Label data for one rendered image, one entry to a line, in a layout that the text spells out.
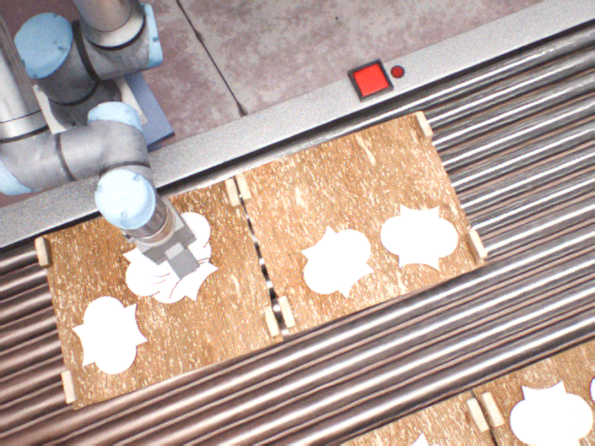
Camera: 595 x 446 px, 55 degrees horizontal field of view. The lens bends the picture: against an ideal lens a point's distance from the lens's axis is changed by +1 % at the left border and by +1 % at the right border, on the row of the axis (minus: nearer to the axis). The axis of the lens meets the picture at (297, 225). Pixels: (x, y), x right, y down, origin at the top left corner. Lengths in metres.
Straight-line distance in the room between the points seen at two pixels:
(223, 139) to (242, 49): 1.21
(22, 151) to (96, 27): 0.31
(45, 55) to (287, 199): 0.52
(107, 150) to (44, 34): 0.38
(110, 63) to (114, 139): 0.32
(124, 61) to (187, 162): 0.24
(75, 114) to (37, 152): 0.40
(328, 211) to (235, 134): 0.27
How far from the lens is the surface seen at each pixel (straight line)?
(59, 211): 1.28
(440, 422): 1.12
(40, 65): 1.16
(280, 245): 1.13
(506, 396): 1.15
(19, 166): 0.90
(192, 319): 1.13
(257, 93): 2.32
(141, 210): 0.81
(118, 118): 0.88
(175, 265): 1.01
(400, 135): 1.21
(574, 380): 1.20
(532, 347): 1.19
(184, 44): 2.48
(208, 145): 1.24
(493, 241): 1.20
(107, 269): 1.19
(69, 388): 1.16
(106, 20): 1.09
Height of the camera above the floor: 2.03
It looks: 75 degrees down
